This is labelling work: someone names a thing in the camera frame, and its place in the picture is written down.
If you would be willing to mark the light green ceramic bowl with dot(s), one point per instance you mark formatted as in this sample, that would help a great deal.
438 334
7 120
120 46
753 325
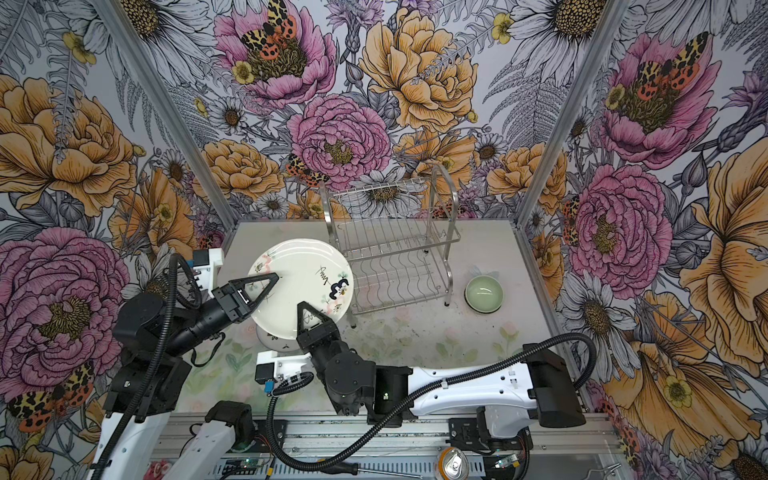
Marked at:
484 294

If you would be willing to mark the roll of tape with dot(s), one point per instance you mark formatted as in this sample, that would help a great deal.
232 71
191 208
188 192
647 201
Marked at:
451 464

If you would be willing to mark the steel two-tier dish rack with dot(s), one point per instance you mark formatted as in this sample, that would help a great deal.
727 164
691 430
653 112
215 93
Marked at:
396 234

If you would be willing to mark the white patterned plate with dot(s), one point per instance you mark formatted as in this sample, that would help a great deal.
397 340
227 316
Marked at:
271 342

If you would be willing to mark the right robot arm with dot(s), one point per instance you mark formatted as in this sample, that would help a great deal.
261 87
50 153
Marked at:
540 384

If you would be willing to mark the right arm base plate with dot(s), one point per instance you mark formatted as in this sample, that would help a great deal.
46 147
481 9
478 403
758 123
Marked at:
480 433

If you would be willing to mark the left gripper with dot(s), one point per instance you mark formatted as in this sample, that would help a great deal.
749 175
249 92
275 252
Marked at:
228 293

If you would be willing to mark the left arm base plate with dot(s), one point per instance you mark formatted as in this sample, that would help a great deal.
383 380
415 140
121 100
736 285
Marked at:
260 442

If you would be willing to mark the green circuit board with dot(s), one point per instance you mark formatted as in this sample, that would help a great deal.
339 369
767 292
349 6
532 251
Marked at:
246 466

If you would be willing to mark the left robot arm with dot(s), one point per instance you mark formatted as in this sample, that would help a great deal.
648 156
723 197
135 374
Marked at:
161 333

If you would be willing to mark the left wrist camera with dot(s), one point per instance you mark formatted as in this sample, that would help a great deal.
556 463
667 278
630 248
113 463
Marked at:
205 266

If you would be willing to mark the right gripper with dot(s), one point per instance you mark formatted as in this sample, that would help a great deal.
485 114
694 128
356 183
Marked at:
312 337

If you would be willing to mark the cream white plate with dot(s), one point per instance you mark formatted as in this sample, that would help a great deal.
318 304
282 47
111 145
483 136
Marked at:
308 270

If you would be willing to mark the aluminium front rail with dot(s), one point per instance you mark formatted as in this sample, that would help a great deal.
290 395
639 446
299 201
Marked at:
315 436

